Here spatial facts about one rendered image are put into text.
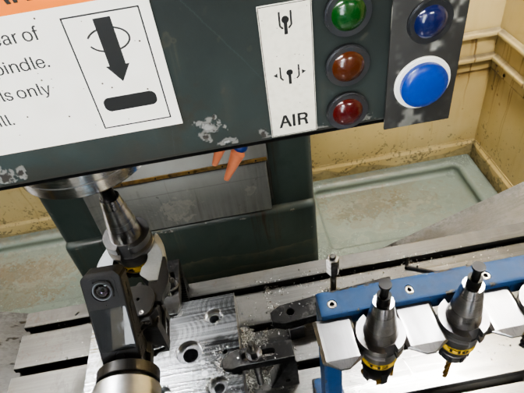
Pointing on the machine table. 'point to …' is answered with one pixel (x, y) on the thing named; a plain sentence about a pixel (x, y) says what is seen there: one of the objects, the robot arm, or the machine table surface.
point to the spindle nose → (80, 185)
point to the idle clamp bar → (299, 314)
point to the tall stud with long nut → (332, 270)
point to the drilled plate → (192, 348)
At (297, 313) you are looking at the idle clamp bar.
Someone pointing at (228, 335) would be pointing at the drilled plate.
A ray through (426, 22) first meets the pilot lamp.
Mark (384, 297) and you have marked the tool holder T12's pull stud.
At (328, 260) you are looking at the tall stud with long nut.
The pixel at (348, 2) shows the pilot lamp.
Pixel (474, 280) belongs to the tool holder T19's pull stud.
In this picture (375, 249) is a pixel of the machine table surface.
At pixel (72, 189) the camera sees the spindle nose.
